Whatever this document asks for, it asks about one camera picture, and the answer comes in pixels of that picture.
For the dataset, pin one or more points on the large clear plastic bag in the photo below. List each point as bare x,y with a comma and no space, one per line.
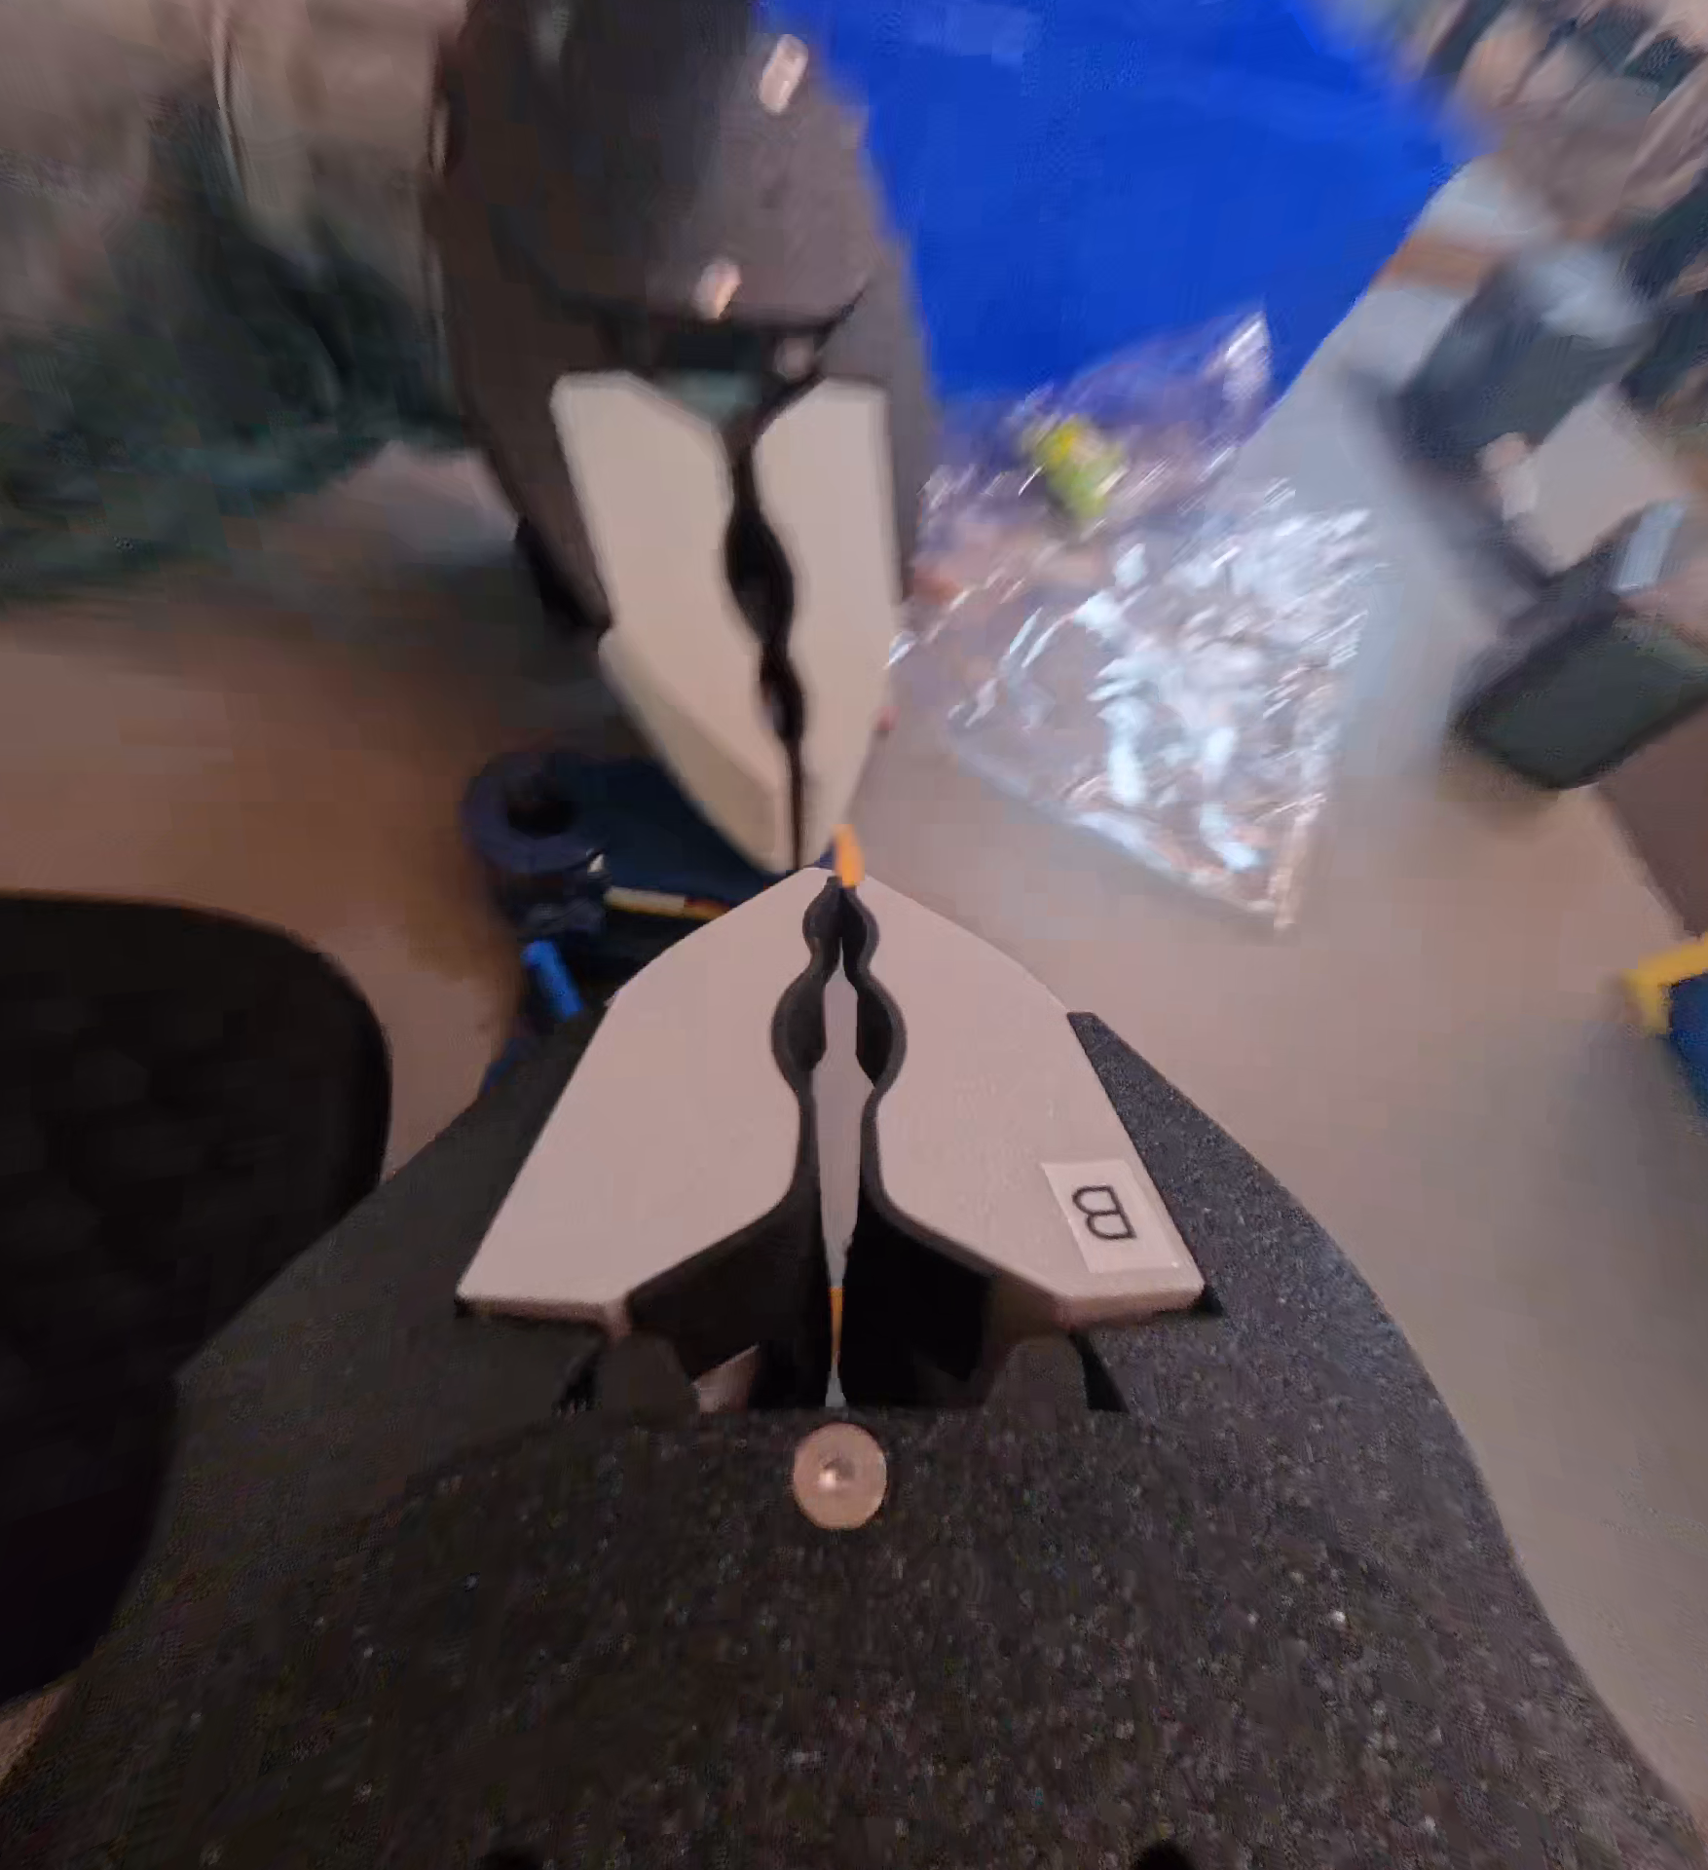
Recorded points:
1162,703

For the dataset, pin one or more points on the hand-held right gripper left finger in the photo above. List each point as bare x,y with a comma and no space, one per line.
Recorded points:
651,1154

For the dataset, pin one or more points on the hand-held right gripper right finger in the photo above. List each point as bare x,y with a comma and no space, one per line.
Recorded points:
1016,1141

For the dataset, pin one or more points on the black wrist rest cushion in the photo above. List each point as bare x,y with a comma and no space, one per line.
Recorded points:
109,1243

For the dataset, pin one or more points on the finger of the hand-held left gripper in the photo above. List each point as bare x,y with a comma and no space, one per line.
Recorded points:
665,585
847,585

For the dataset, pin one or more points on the black box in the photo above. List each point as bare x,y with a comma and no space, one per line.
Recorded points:
1599,673

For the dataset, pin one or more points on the blue plastic bin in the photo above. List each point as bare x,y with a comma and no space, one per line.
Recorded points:
1118,192

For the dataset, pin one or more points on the person's grey jacket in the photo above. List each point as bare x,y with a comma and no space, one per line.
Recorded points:
139,396

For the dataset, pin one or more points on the dark blue toy brick model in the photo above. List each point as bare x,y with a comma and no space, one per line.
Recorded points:
563,864

